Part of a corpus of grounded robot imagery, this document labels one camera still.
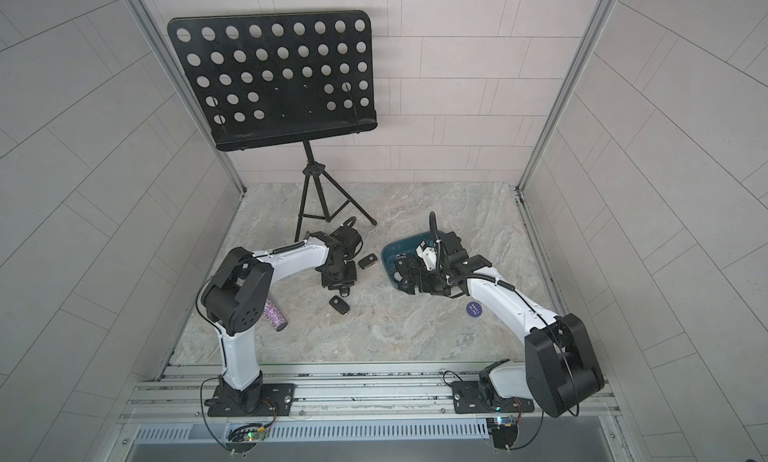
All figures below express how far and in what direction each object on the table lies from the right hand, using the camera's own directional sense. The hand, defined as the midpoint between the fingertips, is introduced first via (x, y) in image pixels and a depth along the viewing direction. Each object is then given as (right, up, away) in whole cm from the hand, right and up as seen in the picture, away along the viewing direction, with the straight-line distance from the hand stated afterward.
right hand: (412, 285), depth 82 cm
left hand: (-17, -2, +12) cm, 21 cm away
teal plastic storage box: (-3, +9, +17) cm, 19 cm away
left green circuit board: (-38, -30, -17) cm, 51 cm away
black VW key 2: (-21, -7, +4) cm, 23 cm away
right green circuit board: (+21, -30, -14) cm, 39 cm away
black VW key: (-14, +5, +13) cm, 19 cm away
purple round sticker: (+18, -8, +4) cm, 21 cm away
